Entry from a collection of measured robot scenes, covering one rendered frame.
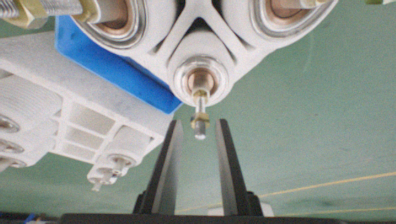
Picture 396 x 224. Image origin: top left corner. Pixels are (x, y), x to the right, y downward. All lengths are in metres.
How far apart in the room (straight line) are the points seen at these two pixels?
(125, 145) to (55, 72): 0.22
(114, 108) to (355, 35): 0.69
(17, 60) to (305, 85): 0.77
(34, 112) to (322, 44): 0.73
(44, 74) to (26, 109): 0.08
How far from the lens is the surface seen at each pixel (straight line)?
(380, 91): 0.82
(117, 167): 0.39
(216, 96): 0.18
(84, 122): 0.49
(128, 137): 0.39
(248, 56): 0.24
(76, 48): 0.45
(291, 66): 0.52
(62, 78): 0.41
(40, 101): 0.42
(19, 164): 0.64
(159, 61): 0.24
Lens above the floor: 0.40
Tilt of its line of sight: 48 degrees down
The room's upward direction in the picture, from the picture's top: 178 degrees counter-clockwise
